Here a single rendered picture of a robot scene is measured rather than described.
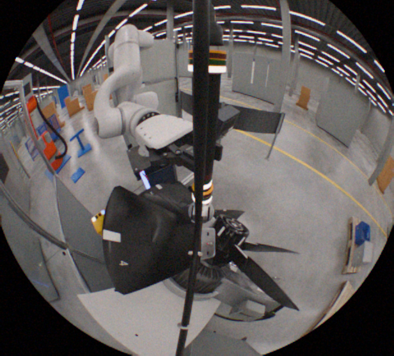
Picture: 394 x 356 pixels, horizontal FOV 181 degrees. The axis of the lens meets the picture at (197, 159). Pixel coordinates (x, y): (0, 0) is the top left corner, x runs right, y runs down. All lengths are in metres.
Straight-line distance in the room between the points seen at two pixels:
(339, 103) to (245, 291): 6.26
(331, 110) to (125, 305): 6.49
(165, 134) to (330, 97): 6.13
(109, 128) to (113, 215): 0.19
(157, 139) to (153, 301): 0.43
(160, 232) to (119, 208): 0.09
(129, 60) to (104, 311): 0.66
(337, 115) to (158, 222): 6.37
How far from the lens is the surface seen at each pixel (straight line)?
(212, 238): 0.40
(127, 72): 0.41
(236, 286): 0.51
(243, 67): 6.62
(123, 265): 0.26
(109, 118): 0.34
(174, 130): 0.25
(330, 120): 6.37
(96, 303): 0.41
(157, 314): 0.44
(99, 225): 0.74
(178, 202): 0.52
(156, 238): 0.28
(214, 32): 0.16
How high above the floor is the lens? 1.63
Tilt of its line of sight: 43 degrees down
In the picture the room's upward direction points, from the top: straight up
